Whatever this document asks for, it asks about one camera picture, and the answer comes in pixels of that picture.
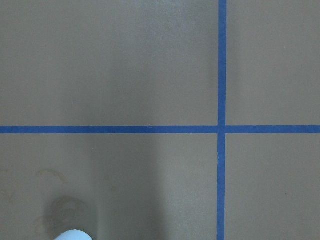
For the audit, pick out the light blue plastic cup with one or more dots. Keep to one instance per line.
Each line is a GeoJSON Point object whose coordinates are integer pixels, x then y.
{"type": "Point", "coordinates": [74, 234]}

